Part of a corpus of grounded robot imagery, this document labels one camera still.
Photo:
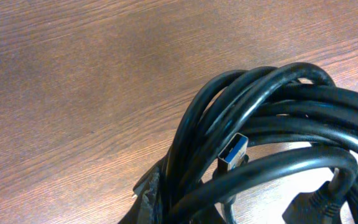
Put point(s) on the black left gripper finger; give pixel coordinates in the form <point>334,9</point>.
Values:
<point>147,208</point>

